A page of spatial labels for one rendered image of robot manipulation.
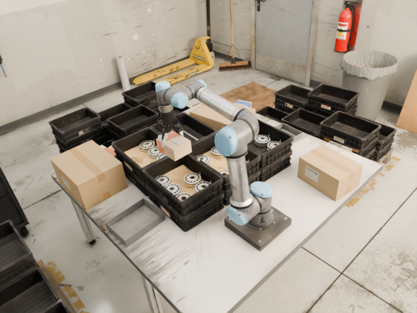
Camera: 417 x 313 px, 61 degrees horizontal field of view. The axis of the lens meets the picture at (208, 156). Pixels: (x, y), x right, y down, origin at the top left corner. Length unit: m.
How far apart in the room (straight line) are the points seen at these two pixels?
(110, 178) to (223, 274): 0.93
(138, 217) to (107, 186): 0.30
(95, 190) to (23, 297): 0.74
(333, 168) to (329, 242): 0.89
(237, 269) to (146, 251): 0.49
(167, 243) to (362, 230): 1.69
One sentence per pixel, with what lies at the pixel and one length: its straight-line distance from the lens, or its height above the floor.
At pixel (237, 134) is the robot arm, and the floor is 1.37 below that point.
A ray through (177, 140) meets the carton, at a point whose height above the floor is 1.12.
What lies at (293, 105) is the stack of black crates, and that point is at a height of 0.41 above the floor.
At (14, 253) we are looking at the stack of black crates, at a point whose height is 0.49.
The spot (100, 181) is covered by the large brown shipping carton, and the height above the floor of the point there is 0.85.
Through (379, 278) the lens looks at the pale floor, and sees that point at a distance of 2.83.
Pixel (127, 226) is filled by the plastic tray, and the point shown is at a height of 0.70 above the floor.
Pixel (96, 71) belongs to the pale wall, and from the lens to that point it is 5.36.
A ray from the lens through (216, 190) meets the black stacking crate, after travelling 1.97.
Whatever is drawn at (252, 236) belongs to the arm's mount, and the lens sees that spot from 1.91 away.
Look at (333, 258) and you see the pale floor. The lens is 2.85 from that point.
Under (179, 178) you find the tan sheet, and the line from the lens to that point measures 2.15.
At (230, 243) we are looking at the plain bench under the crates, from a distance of 1.93.
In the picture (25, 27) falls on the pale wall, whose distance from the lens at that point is 4.92.
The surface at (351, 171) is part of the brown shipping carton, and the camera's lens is 2.20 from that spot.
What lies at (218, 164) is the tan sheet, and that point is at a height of 0.83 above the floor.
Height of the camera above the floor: 2.17
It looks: 35 degrees down
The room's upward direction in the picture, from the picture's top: 5 degrees counter-clockwise
